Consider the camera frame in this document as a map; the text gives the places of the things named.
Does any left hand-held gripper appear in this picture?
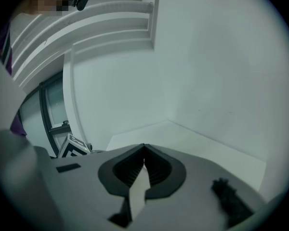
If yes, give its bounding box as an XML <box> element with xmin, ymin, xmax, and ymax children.
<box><xmin>58</xmin><ymin>133</ymin><xmax>92</xmax><ymax>158</ymax></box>

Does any white table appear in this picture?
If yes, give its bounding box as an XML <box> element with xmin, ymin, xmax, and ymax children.
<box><xmin>105</xmin><ymin>119</ymin><xmax>267</xmax><ymax>193</ymax></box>

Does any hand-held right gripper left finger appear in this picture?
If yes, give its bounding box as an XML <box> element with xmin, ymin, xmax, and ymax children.
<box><xmin>41</xmin><ymin>143</ymin><xmax>145</xmax><ymax>231</ymax></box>

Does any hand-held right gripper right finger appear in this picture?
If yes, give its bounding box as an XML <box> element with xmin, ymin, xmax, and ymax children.
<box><xmin>134</xmin><ymin>143</ymin><xmax>267</xmax><ymax>231</ymax></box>

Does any person's purple shirt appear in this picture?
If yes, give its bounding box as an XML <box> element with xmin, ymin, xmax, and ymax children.
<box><xmin>0</xmin><ymin>22</ymin><xmax>27</xmax><ymax>137</ymax></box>

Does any black framed glass window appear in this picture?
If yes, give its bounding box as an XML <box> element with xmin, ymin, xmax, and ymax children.
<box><xmin>17</xmin><ymin>71</ymin><xmax>72</xmax><ymax>158</ymax></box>

